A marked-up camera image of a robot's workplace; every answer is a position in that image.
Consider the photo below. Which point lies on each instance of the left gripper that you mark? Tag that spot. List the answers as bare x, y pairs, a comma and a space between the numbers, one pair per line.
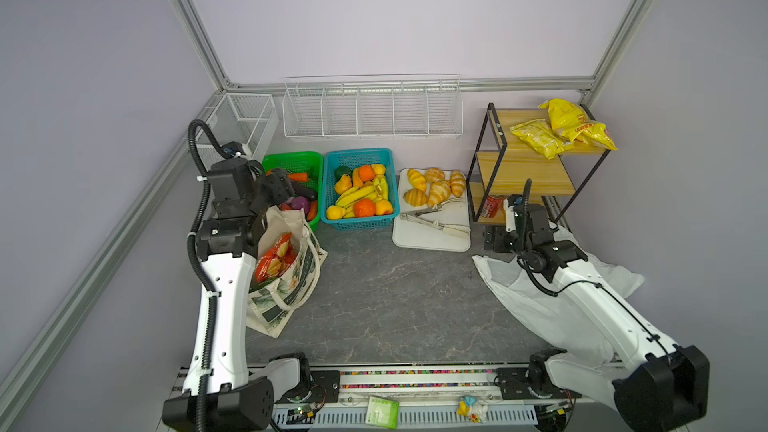
279, 186

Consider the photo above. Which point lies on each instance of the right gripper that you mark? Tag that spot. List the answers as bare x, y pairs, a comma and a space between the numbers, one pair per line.
498, 232

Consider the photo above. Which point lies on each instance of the red snack bag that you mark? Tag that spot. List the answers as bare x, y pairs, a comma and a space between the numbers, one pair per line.
276, 260

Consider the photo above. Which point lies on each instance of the white plastic grocery bag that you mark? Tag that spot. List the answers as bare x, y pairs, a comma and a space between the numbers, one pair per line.
558, 321

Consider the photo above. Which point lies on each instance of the cream canvas tote bag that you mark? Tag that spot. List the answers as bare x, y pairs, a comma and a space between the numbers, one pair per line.
270, 305

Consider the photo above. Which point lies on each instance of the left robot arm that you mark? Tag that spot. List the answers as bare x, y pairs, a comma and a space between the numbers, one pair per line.
223, 248

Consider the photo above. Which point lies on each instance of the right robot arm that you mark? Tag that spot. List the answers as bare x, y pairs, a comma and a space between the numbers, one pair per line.
612, 324

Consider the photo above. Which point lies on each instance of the red soda can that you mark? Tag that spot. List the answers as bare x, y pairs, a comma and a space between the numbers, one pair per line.
491, 206

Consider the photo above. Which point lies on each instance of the purple onion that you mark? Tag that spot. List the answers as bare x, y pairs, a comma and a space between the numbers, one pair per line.
300, 203

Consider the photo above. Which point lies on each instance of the dark purple eggplant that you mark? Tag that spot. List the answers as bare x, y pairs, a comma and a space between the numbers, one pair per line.
302, 190

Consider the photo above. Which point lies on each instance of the green plastic basket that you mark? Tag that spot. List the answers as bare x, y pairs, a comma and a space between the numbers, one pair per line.
304, 168

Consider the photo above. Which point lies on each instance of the orange carrot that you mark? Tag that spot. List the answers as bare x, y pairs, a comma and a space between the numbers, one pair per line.
299, 177

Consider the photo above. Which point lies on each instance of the small white mesh basket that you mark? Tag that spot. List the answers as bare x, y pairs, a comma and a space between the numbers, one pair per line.
240, 122

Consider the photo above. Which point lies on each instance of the black wooden shelf rack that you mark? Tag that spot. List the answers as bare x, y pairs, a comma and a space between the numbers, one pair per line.
502, 163

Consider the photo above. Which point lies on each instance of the white bread tray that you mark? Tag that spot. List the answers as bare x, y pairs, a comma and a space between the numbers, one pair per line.
414, 236

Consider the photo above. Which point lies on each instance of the croissant far right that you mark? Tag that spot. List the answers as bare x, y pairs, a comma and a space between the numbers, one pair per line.
457, 183

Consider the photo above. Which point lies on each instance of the croissant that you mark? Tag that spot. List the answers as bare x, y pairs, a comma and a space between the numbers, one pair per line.
434, 175
417, 180
415, 198
439, 192
457, 183

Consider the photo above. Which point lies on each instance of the yellow chip bag left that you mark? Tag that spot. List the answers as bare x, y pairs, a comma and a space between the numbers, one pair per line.
538, 134

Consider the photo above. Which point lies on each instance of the yellow chip bag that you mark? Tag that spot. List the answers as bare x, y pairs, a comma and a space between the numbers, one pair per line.
538, 134
571, 123

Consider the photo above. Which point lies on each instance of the yellow fruit front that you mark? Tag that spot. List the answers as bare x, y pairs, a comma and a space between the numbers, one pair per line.
335, 212

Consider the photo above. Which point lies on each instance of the croissant centre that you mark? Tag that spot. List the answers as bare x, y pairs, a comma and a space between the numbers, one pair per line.
439, 192

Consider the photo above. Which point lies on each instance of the teal plastic basket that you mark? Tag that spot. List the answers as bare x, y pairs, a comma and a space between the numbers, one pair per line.
386, 210

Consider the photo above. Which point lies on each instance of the green avocado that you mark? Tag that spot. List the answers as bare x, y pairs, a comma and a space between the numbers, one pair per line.
341, 171

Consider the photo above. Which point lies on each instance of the yellow pear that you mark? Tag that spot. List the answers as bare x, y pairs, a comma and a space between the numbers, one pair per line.
343, 184

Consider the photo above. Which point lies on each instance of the croissant top middle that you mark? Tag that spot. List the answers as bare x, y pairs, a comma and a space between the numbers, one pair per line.
434, 175

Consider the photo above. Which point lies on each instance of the yellow chip bag right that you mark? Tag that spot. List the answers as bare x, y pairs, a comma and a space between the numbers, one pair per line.
571, 123

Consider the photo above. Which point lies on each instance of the croissant front left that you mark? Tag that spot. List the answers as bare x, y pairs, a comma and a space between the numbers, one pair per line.
415, 198

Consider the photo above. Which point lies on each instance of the croissant far left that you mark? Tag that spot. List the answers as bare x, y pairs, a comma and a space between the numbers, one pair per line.
417, 180

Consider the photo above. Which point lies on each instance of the orange fruit back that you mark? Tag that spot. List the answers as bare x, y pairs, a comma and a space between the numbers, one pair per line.
366, 173

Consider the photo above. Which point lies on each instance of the banana bunch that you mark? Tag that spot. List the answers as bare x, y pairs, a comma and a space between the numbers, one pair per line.
377, 190

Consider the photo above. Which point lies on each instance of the yellow lemon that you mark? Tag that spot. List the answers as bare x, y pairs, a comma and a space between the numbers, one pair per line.
378, 168

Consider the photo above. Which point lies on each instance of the yellow toy figure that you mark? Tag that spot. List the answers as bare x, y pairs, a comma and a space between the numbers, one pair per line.
472, 409

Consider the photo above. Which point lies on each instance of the green small box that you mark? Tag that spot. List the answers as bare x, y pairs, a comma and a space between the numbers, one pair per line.
383, 413

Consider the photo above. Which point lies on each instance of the long white wire basket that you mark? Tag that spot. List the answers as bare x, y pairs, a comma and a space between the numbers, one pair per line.
373, 106

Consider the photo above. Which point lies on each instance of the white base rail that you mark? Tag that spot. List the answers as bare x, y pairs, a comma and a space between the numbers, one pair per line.
414, 393

